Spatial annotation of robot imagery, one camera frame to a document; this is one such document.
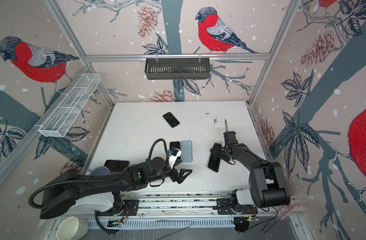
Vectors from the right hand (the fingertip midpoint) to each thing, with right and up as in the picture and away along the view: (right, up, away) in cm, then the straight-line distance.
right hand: (214, 153), depth 91 cm
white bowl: (-69, -27, -26) cm, 78 cm away
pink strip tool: (+32, -23, -19) cm, 44 cm away
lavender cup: (-66, -7, -10) cm, 67 cm away
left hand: (-17, -2, -19) cm, 26 cm away
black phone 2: (-26, +5, +6) cm, 27 cm away
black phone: (-29, +19, +20) cm, 40 cm away
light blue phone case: (-18, +2, +4) cm, 18 cm away
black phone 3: (-1, -4, -4) cm, 6 cm away
